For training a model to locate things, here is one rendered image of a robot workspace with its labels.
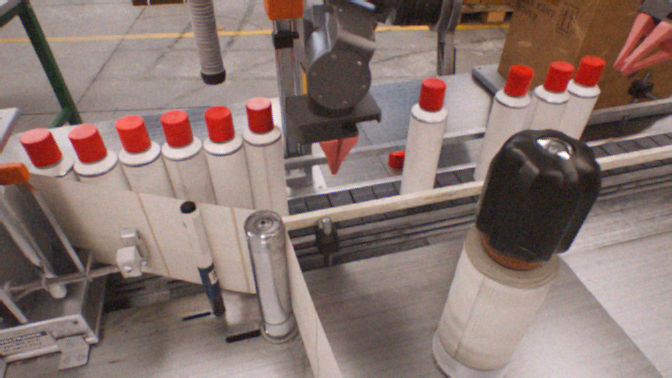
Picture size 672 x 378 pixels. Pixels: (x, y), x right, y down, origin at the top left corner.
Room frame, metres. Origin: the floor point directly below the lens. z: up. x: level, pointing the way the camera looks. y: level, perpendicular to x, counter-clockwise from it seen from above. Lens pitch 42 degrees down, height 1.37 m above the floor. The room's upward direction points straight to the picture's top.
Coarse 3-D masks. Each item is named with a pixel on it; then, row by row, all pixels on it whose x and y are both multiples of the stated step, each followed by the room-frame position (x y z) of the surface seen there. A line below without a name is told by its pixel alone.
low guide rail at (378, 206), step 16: (608, 160) 0.60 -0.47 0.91; (624, 160) 0.60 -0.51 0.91; (640, 160) 0.61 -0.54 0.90; (656, 160) 0.62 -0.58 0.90; (416, 192) 0.51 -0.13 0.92; (432, 192) 0.51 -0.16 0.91; (448, 192) 0.52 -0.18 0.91; (464, 192) 0.52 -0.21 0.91; (480, 192) 0.53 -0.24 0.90; (336, 208) 0.48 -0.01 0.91; (352, 208) 0.48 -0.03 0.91; (368, 208) 0.48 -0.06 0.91; (384, 208) 0.49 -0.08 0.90; (400, 208) 0.50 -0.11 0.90; (288, 224) 0.45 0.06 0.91; (304, 224) 0.46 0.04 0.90
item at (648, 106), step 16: (592, 112) 0.67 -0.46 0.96; (608, 112) 0.68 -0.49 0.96; (624, 112) 0.69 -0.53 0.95; (640, 112) 0.70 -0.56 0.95; (480, 128) 0.62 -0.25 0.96; (384, 144) 0.58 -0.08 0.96; (400, 144) 0.58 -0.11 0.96; (288, 160) 0.53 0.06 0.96; (304, 160) 0.54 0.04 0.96; (320, 160) 0.54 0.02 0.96
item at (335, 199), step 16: (608, 144) 0.69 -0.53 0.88; (624, 144) 0.69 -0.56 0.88; (640, 144) 0.69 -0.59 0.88; (656, 144) 0.69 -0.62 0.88; (448, 176) 0.60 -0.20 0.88; (464, 176) 0.60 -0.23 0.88; (608, 176) 0.60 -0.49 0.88; (336, 192) 0.55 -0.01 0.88; (352, 192) 0.55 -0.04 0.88; (368, 192) 0.55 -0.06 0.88; (384, 192) 0.55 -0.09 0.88; (288, 208) 0.52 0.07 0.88; (304, 208) 0.52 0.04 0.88; (320, 208) 0.52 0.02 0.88; (416, 208) 0.52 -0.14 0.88; (432, 208) 0.52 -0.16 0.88; (336, 224) 0.48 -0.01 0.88; (352, 224) 0.48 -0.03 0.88
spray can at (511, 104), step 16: (512, 80) 0.58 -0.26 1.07; (528, 80) 0.57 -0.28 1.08; (496, 96) 0.59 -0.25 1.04; (512, 96) 0.57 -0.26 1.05; (528, 96) 0.58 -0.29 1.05; (496, 112) 0.58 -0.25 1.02; (512, 112) 0.56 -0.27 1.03; (496, 128) 0.57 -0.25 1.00; (512, 128) 0.56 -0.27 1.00; (496, 144) 0.57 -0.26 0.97; (480, 160) 0.58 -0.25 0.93; (480, 176) 0.57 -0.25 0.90
